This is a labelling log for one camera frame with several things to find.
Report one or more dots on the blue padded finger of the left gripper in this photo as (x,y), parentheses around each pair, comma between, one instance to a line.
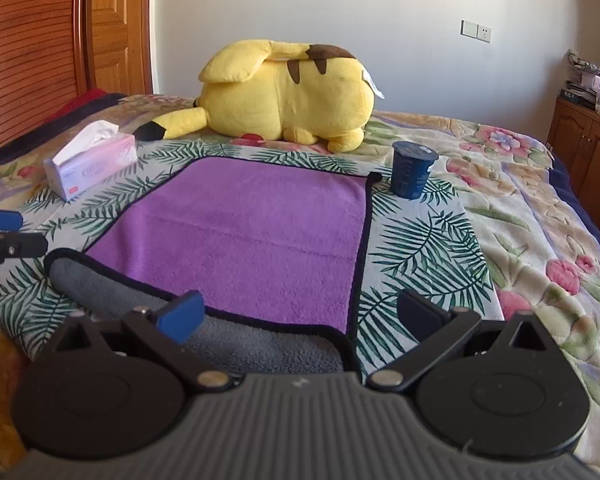
(10,220)

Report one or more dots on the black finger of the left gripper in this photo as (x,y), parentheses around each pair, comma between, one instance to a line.
(15,245)

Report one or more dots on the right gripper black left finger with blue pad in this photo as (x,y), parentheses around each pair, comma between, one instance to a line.
(164,332)

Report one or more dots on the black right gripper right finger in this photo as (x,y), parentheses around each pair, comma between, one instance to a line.
(440,334)

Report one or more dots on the purple and grey towel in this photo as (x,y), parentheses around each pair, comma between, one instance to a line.
(276,252)

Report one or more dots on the palm leaf print cloth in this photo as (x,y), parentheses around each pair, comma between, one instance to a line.
(427,244)

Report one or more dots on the pink tissue box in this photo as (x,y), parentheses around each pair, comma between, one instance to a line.
(96,153)

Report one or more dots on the floral bed blanket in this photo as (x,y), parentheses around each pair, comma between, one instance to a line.
(542,255)

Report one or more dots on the red pillow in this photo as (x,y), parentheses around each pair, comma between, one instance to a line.
(75,104)

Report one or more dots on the dark blue plastic cup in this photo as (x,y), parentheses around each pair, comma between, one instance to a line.
(411,166)

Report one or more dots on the wooden slatted headboard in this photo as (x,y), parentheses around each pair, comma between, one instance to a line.
(41,66)

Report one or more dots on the wooden side cabinet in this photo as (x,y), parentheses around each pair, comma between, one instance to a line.
(574,139)

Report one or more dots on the wooden door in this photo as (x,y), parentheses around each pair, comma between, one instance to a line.
(118,45)

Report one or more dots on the yellow Pikachu plush toy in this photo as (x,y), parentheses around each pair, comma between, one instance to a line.
(299,93)

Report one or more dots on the white wall socket panel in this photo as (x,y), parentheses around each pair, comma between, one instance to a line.
(475,31)

